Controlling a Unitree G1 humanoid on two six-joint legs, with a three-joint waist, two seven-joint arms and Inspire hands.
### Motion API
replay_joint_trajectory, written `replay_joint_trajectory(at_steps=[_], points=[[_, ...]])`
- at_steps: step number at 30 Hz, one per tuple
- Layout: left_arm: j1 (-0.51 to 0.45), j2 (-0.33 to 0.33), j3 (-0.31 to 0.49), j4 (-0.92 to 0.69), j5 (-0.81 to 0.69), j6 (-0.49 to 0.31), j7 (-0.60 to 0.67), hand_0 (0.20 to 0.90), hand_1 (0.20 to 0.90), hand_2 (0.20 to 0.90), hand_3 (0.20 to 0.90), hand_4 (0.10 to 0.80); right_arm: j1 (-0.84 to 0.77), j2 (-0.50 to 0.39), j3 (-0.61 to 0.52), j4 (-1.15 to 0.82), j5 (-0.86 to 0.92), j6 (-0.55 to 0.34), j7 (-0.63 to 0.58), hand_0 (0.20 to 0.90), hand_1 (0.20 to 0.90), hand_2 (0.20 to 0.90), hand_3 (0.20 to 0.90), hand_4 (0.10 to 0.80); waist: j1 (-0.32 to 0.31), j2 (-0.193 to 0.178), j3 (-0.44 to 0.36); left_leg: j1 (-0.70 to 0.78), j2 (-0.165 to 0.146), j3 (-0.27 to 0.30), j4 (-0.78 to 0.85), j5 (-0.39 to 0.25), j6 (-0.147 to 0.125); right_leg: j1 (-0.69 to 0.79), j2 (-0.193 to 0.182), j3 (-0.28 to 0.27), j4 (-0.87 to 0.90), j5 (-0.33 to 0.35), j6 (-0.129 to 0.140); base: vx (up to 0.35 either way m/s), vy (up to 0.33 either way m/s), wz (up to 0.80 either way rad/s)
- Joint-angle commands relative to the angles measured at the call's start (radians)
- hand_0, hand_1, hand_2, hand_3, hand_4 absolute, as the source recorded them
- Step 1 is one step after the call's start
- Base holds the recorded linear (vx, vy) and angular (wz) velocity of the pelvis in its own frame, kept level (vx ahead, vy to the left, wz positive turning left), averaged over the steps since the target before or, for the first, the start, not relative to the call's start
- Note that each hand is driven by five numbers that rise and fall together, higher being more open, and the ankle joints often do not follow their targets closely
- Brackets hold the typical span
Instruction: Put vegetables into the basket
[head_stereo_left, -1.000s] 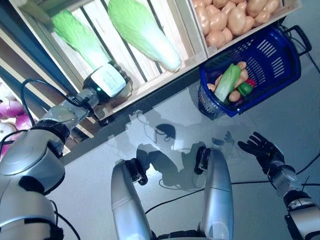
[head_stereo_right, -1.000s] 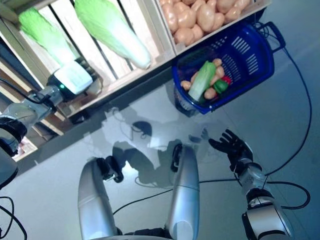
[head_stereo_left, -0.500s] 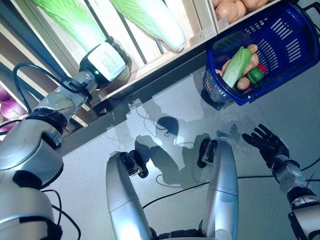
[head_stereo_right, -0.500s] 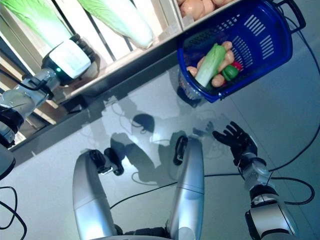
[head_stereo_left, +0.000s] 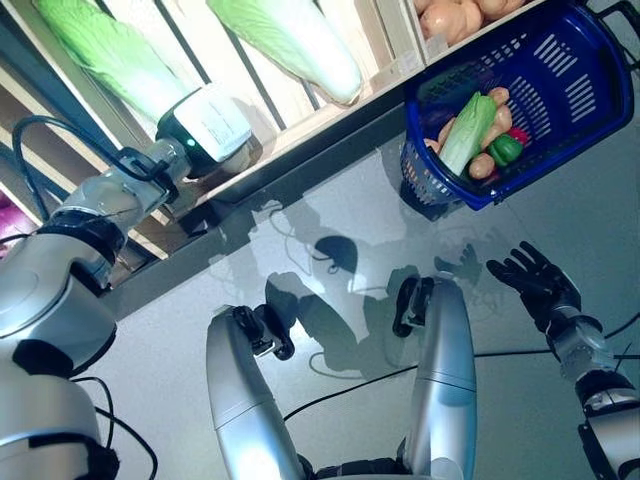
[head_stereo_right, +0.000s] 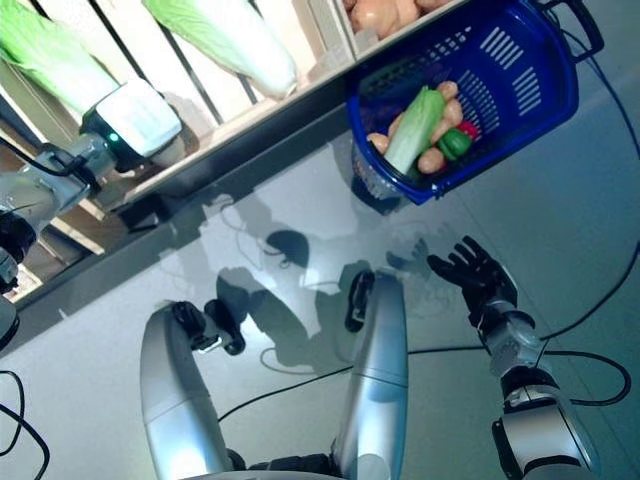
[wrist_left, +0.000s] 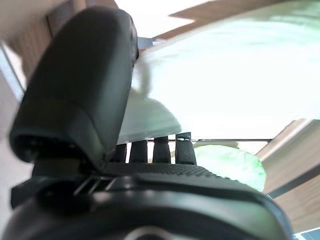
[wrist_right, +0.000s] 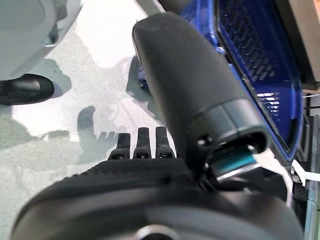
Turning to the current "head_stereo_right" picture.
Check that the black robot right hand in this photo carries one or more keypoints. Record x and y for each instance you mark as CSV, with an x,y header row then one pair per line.
x,y
475,280

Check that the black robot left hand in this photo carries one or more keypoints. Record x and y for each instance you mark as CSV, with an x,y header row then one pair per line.
x,y
140,120

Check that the large napa cabbage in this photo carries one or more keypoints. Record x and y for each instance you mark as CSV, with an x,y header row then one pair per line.
x,y
225,35
45,55

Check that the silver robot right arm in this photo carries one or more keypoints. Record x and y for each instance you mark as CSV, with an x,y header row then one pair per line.
x,y
515,345

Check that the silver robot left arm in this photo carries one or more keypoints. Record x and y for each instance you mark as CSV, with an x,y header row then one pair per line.
x,y
30,195

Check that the blue plastic shopping basket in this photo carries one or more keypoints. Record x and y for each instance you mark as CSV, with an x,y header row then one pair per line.
x,y
500,100

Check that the slatted wooden cabbage crate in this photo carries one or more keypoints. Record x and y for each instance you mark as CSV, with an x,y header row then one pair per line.
x,y
135,45

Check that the wooden produce display shelf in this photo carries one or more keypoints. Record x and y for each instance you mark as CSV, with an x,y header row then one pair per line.
x,y
200,175

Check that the silver robot right leg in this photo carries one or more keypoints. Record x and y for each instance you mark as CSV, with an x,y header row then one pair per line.
x,y
375,375

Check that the small green bell pepper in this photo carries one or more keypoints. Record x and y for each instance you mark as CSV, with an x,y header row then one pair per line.
x,y
455,142

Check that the small red vegetable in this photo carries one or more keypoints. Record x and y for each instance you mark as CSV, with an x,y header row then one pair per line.
x,y
467,130

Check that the small napa cabbage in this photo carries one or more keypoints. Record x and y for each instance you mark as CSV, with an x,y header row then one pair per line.
x,y
415,130

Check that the wooden potato crate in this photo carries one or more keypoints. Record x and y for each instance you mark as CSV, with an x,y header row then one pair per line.
x,y
367,47

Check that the dark robot pelvis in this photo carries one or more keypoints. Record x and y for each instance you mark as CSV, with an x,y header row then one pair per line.
x,y
280,466

